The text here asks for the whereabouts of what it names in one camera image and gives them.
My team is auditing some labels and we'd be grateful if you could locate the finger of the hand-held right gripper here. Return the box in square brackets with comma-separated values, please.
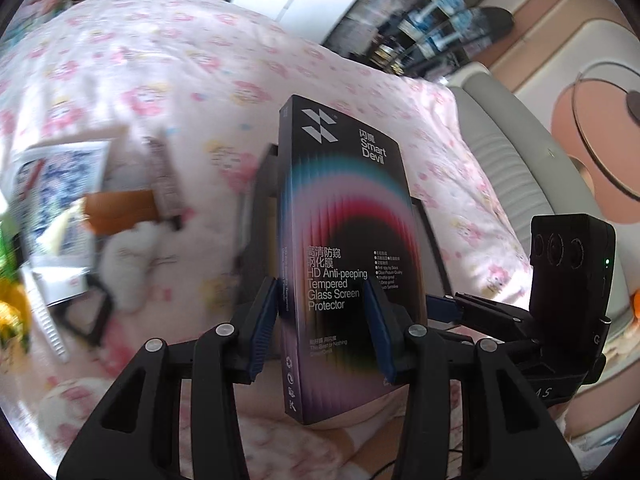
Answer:
[426, 295, 526, 348]
[454, 291, 533, 326]

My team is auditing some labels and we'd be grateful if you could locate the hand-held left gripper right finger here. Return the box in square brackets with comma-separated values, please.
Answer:
[362, 279, 583, 480]

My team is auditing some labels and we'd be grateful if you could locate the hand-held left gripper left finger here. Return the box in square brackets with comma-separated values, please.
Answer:
[56, 276, 279, 480]

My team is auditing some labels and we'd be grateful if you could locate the black screen protector box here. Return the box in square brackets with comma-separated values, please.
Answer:
[278, 94, 429, 426]

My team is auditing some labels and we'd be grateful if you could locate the wooden comb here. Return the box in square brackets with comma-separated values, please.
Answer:
[82, 187, 161, 236]

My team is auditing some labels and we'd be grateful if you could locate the white plush toy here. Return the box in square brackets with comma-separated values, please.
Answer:
[97, 222, 166, 311]

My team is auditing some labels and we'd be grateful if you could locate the round ceiling lamp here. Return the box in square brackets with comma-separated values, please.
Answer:
[572, 62, 640, 201]

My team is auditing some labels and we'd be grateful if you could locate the white plastic stick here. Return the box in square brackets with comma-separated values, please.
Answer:
[30, 270, 71, 361]

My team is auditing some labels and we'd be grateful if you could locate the pink printed blanket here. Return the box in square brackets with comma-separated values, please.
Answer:
[0, 0, 556, 480]

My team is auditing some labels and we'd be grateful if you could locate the green packet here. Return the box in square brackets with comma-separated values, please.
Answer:
[0, 200, 26, 281]

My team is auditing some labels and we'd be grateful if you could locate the dark bookshelf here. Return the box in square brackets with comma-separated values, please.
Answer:
[320, 0, 516, 81]

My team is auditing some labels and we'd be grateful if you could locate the black angular frame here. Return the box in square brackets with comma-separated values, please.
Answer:
[60, 280, 116, 346]

